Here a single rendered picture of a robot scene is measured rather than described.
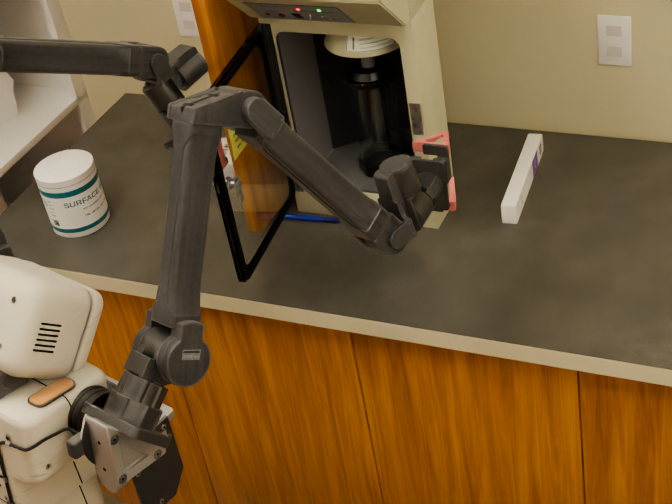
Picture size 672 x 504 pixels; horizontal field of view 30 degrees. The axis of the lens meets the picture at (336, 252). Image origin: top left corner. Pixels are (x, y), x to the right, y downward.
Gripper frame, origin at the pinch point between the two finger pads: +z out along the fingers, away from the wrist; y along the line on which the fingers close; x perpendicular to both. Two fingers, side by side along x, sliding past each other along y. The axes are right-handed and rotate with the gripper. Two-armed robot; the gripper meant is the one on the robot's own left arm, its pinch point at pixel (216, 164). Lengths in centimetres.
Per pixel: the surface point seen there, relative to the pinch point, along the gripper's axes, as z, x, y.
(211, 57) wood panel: -15.1, -13.6, -3.9
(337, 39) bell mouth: -4.5, -23.1, -23.7
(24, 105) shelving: -13, -65, 92
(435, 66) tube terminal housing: 10.0, -26.5, -36.4
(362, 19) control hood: -8.5, -14.3, -35.5
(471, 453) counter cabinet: 75, 10, -16
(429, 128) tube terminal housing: 18.8, -20.2, -31.4
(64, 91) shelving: -9, -73, 84
